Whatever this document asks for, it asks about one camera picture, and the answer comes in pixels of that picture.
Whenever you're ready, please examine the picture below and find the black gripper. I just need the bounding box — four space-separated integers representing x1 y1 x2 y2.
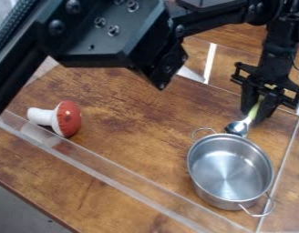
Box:
230 43 299 123

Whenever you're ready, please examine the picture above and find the green handled metal spoon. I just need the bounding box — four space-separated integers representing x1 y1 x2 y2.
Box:
224 97 264 137

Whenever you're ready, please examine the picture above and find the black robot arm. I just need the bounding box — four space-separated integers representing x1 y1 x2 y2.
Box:
0 0 299 120

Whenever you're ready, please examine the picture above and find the stainless steel pot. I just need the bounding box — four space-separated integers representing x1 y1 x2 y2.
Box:
186 127 275 218

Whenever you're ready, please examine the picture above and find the red cap toy mushroom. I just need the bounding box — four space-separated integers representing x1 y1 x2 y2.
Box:
26 100 81 137

